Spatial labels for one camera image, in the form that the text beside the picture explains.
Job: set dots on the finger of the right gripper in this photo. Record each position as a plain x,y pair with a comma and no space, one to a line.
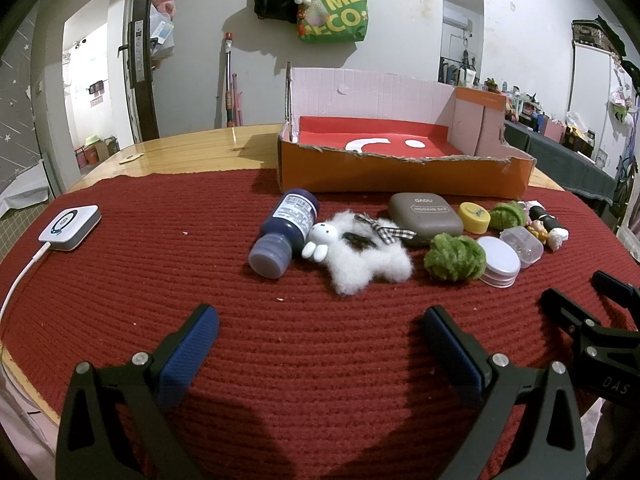
625,295
575,322

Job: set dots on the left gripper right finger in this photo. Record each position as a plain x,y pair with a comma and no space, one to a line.
548,443

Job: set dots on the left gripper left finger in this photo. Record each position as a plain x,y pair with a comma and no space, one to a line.
112,427

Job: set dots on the clear plastic small box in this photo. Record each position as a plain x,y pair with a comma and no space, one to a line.
527,246

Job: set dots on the white round jar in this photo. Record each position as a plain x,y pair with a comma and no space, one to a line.
502,262

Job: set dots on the small pink doll figurine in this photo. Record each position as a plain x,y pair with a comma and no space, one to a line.
537,229

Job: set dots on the black white plush roll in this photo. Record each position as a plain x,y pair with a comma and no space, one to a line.
558,234

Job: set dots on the green fuzzy scrunchie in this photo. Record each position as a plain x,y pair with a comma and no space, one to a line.
506,216
455,259

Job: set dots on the yellow round tin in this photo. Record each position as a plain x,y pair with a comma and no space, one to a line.
475,218

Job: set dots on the grey eye shadow case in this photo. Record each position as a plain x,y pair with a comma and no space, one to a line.
426,214

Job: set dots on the dark blue ink bottle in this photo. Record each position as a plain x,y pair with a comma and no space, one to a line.
284,233

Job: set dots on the white fluffy bunny plush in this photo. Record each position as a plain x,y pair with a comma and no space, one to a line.
357,249

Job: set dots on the dark green covered table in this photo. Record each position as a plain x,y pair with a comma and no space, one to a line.
565,167

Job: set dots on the white square charger device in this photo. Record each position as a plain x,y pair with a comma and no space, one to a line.
70,227

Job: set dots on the red knitted mat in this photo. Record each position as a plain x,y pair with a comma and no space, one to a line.
301,383

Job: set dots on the white wardrobe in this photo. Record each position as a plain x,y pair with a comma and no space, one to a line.
594,79

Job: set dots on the small paper tag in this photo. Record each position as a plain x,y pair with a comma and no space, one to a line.
130,158

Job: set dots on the orange cardboard box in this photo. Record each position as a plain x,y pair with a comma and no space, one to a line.
356,131

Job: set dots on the green tote bag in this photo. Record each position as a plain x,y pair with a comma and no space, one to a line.
333,21

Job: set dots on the mop pole with orange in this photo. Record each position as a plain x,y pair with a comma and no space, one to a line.
228,86

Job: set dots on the black door frame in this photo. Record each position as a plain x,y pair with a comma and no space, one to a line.
138,70

